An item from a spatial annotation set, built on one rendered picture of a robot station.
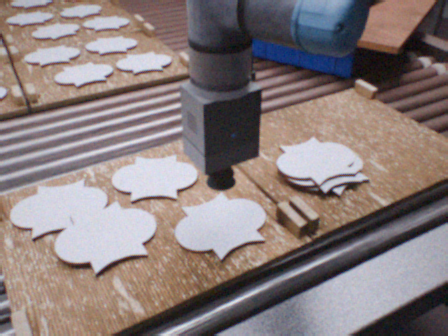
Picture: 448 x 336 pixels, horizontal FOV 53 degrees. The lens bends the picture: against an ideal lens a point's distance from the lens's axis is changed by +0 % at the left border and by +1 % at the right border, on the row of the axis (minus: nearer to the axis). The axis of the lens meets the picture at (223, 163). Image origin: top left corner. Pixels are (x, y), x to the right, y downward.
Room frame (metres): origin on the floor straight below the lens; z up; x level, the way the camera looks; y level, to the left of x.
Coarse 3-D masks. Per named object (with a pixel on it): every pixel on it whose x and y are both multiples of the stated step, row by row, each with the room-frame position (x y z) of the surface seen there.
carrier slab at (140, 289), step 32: (128, 160) 0.68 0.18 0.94; (32, 192) 0.59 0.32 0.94; (192, 192) 0.59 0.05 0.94; (224, 192) 0.59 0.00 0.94; (256, 192) 0.59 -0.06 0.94; (0, 224) 0.51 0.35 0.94; (160, 224) 0.51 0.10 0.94; (0, 256) 0.44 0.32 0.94; (32, 256) 0.44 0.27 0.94; (160, 256) 0.44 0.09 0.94; (192, 256) 0.44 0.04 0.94; (256, 256) 0.44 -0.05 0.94; (288, 256) 0.45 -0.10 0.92; (32, 288) 0.39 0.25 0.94; (64, 288) 0.39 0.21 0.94; (96, 288) 0.39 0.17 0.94; (128, 288) 0.39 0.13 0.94; (160, 288) 0.39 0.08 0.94; (192, 288) 0.39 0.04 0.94; (32, 320) 0.34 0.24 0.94; (64, 320) 0.34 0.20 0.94; (96, 320) 0.34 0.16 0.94; (128, 320) 0.34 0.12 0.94
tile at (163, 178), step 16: (144, 160) 0.67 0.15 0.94; (160, 160) 0.67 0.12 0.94; (176, 160) 0.68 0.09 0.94; (128, 176) 0.62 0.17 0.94; (144, 176) 0.62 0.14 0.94; (160, 176) 0.62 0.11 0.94; (176, 176) 0.62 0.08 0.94; (192, 176) 0.62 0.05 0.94; (128, 192) 0.58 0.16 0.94; (144, 192) 0.58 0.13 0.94; (160, 192) 0.58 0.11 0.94; (176, 192) 0.58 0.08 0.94
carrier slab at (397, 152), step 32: (352, 96) 0.94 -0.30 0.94; (288, 128) 0.80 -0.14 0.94; (320, 128) 0.80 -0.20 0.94; (352, 128) 0.80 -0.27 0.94; (384, 128) 0.80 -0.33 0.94; (416, 128) 0.80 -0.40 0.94; (256, 160) 0.68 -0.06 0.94; (384, 160) 0.68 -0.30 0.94; (416, 160) 0.68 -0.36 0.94; (288, 192) 0.59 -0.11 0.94; (352, 192) 0.59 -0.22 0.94; (384, 192) 0.59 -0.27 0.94; (416, 192) 0.59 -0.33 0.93; (320, 224) 0.51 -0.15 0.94; (352, 224) 0.52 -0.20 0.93
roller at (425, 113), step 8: (432, 104) 0.93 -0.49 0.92; (440, 104) 0.93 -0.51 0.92; (408, 112) 0.89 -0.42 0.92; (416, 112) 0.89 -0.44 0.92; (424, 112) 0.90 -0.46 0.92; (432, 112) 0.90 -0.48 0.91; (440, 112) 0.91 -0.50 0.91; (416, 120) 0.87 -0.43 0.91; (424, 120) 0.88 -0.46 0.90; (0, 264) 0.45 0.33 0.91
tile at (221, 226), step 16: (192, 208) 0.54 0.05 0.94; (208, 208) 0.54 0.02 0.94; (224, 208) 0.54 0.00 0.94; (240, 208) 0.54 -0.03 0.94; (256, 208) 0.54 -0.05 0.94; (192, 224) 0.50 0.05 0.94; (208, 224) 0.50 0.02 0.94; (224, 224) 0.50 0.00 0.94; (240, 224) 0.50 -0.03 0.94; (256, 224) 0.50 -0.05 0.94; (176, 240) 0.47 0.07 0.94; (192, 240) 0.47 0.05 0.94; (208, 240) 0.47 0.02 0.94; (224, 240) 0.47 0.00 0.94; (240, 240) 0.47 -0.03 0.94; (256, 240) 0.47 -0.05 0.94; (224, 256) 0.44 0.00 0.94
